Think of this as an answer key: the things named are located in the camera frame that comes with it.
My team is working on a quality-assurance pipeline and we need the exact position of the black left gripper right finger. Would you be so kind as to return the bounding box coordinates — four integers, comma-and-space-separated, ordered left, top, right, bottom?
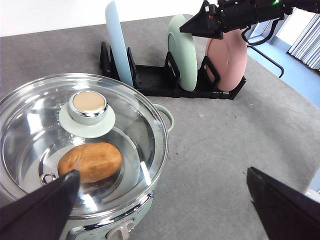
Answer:
246, 167, 320, 240

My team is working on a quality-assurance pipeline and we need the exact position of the brown potato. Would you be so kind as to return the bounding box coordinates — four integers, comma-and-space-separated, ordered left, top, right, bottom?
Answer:
57, 142, 123, 182

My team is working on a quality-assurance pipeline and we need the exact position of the black cable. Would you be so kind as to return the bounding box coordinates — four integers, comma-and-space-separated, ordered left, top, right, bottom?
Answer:
242, 18, 284, 78

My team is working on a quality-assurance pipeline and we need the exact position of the pink plate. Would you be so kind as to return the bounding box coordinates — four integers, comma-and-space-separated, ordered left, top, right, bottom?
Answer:
205, 29, 248, 92

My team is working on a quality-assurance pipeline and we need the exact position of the green electric steamer pot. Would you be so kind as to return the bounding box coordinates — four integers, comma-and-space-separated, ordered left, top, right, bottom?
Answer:
0, 103, 175, 240

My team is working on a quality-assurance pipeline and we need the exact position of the black plate rack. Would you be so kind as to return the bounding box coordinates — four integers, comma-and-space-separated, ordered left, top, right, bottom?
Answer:
100, 42, 247, 100

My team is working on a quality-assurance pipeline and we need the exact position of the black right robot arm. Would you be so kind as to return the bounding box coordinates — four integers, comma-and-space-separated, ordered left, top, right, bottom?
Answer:
180, 0, 320, 40

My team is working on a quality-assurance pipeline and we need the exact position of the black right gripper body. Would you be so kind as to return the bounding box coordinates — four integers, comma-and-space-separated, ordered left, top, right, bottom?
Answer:
209, 0, 287, 33

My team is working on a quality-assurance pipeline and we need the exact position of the striped window curtain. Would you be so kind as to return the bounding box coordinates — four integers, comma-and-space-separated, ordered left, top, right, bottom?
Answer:
287, 13, 320, 71

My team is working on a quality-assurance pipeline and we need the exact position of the green plate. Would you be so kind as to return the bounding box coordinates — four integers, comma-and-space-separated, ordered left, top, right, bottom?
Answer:
168, 14, 198, 92

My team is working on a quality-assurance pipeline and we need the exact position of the glass pot lid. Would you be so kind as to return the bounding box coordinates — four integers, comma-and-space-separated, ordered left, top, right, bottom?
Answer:
0, 73, 169, 217

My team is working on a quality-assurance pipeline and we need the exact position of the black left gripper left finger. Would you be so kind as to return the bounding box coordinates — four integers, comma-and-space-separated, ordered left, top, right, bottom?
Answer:
0, 169, 81, 240

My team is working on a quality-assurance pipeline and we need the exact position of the blue plate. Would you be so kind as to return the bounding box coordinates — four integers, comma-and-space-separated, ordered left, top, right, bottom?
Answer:
105, 0, 134, 86

